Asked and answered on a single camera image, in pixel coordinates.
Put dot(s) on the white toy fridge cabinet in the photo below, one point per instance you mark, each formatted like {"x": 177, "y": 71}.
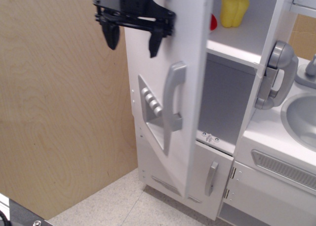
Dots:
{"x": 236, "y": 60}

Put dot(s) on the grey oven vent panel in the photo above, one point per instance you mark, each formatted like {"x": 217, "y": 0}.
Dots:
{"x": 284, "y": 169}

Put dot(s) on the door magnet catch bracket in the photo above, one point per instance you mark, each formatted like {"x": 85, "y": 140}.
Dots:
{"x": 209, "y": 138}

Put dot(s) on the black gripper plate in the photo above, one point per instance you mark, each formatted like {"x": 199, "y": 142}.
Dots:
{"x": 155, "y": 19}

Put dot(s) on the white fridge door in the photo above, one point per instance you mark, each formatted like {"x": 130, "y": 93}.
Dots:
{"x": 187, "y": 44}

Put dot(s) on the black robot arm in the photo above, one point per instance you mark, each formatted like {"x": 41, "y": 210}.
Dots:
{"x": 135, "y": 6}

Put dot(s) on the yellow toy bell pepper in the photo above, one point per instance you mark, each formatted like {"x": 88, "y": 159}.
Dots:
{"x": 232, "y": 12}

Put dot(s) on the red white toy sushi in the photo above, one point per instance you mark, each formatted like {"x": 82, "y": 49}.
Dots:
{"x": 213, "y": 23}

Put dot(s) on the white oven door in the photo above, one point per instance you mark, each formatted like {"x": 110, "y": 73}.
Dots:
{"x": 257, "y": 199}

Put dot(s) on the white upper kitchen cabinet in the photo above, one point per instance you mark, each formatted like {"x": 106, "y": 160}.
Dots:
{"x": 304, "y": 7}

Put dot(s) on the grey toy faucet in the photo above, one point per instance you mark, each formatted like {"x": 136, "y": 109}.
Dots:
{"x": 306, "y": 74}

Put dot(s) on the grey freezer door handle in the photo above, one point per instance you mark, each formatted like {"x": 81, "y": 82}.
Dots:
{"x": 210, "y": 177}

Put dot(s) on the grey toy sink basin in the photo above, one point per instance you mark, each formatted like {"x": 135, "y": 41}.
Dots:
{"x": 298, "y": 116}

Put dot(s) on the upper brass door hinge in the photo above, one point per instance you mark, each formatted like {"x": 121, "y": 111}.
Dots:
{"x": 233, "y": 173}

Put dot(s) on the white lower freezer door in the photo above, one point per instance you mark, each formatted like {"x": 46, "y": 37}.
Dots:
{"x": 154, "y": 174}

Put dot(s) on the lower brass door hinge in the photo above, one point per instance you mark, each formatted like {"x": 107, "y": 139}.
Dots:
{"x": 226, "y": 193}

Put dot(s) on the grey ice dispenser panel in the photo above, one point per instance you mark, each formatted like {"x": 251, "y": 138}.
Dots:
{"x": 154, "y": 117}

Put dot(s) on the black robot base with cable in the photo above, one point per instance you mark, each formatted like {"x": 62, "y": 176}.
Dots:
{"x": 14, "y": 214}

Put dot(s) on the grey fridge door handle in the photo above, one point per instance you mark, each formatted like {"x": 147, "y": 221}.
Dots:
{"x": 172, "y": 121}

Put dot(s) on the brass door hinge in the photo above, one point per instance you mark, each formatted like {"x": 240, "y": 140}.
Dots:
{"x": 226, "y": 193}
{"x": 233, "y": 173}

